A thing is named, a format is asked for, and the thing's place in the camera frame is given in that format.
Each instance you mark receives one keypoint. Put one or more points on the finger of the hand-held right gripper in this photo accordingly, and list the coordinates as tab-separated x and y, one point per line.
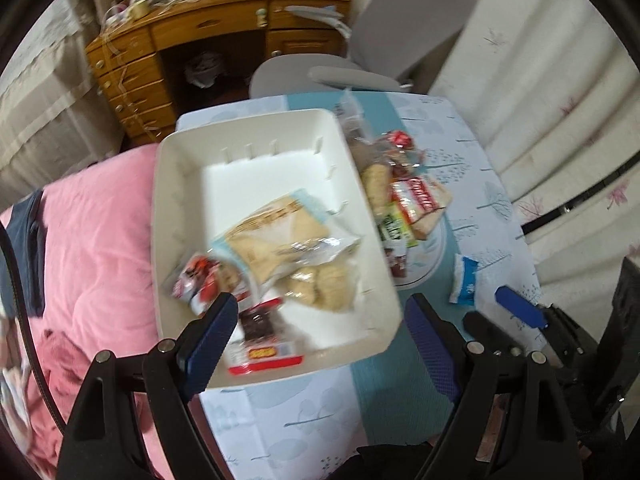
487	332
517	307

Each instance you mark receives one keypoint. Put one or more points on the red white striped packet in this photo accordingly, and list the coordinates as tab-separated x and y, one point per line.
420	200

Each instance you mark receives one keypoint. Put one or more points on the dark red snack packet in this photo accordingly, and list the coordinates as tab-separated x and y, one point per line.
397	260

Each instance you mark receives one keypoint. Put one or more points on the red white chocolate packet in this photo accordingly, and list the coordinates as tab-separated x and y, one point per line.
260	345

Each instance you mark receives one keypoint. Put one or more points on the plastic trash bag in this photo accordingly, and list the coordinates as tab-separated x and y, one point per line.
205	67

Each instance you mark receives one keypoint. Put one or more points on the wooden desk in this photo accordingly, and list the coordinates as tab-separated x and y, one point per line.
200	20

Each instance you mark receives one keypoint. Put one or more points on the clear bun bag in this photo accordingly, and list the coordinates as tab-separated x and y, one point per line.
325	280

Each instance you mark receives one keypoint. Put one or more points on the pink blanket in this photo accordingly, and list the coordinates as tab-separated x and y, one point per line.
100	260

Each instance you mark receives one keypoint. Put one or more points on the white lace cover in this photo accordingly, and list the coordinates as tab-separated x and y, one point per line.
40	100

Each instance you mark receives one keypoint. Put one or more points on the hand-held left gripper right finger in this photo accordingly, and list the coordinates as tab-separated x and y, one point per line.
432	350

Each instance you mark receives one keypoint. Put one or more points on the tall clear snack bag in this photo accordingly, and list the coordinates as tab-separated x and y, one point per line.
352	115

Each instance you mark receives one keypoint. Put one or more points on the clear bread bag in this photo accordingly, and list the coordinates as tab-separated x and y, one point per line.
375	185

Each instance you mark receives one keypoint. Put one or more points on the beige cracker bag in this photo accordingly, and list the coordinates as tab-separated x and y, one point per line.
270	240

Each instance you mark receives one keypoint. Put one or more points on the small red candy packet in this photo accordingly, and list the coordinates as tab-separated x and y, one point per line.
400	140

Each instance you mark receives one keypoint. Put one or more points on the black rod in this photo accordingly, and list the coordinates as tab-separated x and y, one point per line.
570	208

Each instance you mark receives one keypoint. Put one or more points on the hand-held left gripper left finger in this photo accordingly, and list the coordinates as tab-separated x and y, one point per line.
210	350

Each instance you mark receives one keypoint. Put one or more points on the printed tablecloth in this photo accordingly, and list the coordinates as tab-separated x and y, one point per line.
475	170

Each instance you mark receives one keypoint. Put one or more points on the white plastic bin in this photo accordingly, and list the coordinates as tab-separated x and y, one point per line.
240	185

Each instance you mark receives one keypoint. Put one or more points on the grey office chair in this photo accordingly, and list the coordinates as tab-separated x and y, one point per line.
400	20

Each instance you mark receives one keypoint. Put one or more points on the tape roll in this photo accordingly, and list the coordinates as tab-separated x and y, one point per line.
137	8

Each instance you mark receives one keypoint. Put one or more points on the dark blue cloth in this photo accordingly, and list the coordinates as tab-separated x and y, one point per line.
30	260

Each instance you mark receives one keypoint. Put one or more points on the blue white snack packet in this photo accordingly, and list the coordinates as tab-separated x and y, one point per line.
465	280

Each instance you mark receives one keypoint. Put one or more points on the white floral curtain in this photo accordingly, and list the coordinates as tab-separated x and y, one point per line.
550	85

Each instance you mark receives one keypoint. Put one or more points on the green snack packet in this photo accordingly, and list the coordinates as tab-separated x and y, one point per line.
395	232

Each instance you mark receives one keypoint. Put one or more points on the round floral plate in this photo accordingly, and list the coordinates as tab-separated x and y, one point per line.
430	255

